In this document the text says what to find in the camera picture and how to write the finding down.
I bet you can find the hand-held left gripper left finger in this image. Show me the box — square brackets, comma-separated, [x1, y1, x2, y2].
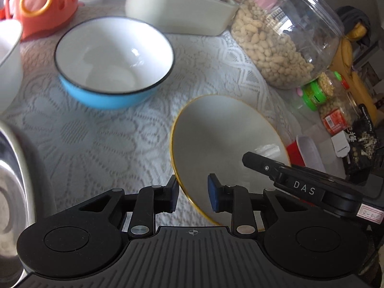
[72, 175, 180, 239]

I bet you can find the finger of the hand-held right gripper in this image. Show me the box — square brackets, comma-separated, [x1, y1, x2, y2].
[242, 152, 290, 182]

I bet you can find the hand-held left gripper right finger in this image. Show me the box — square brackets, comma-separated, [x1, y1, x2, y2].
[208, 174, 312, 239]

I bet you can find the yellow-rimmed white plate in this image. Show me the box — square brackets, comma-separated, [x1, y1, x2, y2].
[170, 95, 291, 225]

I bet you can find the blue enamel bowl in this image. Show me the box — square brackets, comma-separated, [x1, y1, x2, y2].
[54, 17, 175, 110]

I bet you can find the stainless steel bowl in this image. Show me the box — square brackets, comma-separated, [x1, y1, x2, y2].
[0, 120, 57, 288]

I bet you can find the plain white bowl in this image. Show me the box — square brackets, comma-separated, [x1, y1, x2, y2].
[0, 19, 24, 114]

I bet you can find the red rectangular dish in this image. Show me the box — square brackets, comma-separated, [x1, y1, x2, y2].
[286, 135, 326, 171]

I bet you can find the small white card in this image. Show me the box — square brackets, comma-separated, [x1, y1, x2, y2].
[331, 132, 351, 158]

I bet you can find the black snack packet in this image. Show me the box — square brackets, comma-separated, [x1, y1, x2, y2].
[345, 105, 379, 176]

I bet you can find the white lace tablecloth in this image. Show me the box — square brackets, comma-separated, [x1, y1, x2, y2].
[0, 0, 330, 231]

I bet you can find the red-label nut jar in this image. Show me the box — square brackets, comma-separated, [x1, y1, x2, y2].
[316, 70, 359, 135]

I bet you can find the small green-lid jar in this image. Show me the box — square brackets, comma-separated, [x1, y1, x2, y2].
[292, 79, 327, 111]

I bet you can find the clear jar of peanuts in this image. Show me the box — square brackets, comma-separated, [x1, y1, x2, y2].
[230, 0, 345, 90]

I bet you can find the dark cloth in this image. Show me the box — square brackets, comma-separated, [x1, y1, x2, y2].
[336, 6, 372, 47]

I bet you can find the grey tissue box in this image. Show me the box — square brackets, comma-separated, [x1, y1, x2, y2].
[124, 0, 240, 36]

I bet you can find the coral pink pet carrier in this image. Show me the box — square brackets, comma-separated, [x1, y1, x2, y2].
[0, 0, 80, 41]

